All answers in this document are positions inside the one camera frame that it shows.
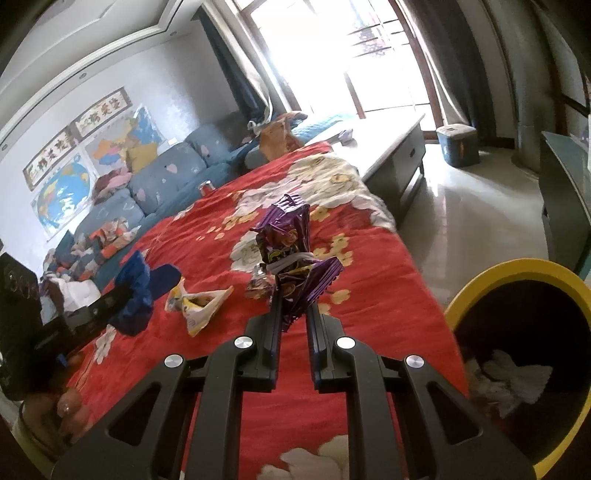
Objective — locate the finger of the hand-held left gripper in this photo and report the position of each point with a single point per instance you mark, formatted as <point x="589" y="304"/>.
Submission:
<point x="99" y="307"/>

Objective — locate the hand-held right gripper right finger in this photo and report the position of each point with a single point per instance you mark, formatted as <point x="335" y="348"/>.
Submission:
<point x="311" y="334"/>

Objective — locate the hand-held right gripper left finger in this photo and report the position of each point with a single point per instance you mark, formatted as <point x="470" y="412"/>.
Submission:
<point x="272" y="332"/>

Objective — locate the blue cloth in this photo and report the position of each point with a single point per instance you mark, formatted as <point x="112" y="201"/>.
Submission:
<point x="134" y="300"/>

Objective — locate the purple snack wrapper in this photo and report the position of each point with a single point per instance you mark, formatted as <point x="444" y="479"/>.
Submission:
<point x="286" y="230"/>

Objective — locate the yellow rimmed bin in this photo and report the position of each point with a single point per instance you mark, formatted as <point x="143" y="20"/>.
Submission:
<point x="508" y="268"/>

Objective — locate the person's left hand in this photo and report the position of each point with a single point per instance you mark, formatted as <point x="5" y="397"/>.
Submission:
<point x="69" y="415"/>

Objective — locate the small shiny candy wrapper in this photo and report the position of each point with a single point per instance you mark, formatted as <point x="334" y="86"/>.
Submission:
<point x="258" y="284"/>

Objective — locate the pile of clothes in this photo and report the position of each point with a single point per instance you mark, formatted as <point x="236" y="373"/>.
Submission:
<point x="92" y="249"/>

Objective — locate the yellow white snack wrapper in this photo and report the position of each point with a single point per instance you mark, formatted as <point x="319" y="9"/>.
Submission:
<point x="198" y="314"/>

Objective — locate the red floral blanket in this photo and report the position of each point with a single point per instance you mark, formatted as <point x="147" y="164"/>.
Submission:
<point x="369" y="277"/>

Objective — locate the world map poster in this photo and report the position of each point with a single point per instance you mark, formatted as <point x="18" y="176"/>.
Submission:
<point x="64" y="198"/>

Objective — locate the pink cushion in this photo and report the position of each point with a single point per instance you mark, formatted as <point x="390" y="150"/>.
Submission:
<point x="113" y="182"/>

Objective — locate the blue patterned sofa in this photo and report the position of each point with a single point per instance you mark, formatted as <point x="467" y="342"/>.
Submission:
<point x="166" y="175"/>

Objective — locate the yellow pillow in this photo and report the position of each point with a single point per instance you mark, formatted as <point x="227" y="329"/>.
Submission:
<point x="141" y="157"/>

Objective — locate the framed calligraphy picture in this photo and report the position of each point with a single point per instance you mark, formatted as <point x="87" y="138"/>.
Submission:
<point x="104" y="113"/>
<point x="48" y="157"/>

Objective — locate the red drink can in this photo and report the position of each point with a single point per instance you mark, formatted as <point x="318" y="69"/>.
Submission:
<point x="206" y="188"/>

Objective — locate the country map poster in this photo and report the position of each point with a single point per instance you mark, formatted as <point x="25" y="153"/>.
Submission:
<point x="124" y="134"/>

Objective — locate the orange paper bag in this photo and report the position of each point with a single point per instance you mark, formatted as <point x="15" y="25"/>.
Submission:
<point x="279" y="136"/>

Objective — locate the grey crumpled paper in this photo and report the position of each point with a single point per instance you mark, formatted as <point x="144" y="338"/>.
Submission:
<point x="346" y="134"/>

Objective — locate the grey coffee table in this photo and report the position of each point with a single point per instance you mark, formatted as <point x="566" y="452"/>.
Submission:
<point x="383" y="143"/>

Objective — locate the white crumpled tissue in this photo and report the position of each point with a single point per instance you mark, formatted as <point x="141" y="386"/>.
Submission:
<point x="512" y="378"/>

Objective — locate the teal storage box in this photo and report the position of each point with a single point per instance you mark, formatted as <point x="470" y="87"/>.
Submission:
<point x="459" y="145"/>

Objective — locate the dark blue curtain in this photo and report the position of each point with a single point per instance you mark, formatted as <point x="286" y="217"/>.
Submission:
<point x="240" y="78"/>

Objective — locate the large window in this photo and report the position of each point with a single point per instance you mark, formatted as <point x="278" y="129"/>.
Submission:
<point x="346" y="55"/>

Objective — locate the dark tv cabinet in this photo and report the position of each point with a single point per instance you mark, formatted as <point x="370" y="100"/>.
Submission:
<point x="563" y="207"/>

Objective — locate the grey brown curtain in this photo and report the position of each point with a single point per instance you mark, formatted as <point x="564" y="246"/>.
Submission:
<point x="452" y="69"/>

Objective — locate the grey standing air conditioner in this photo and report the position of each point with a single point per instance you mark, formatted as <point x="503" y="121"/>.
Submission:
<point x="531" y="92"/>

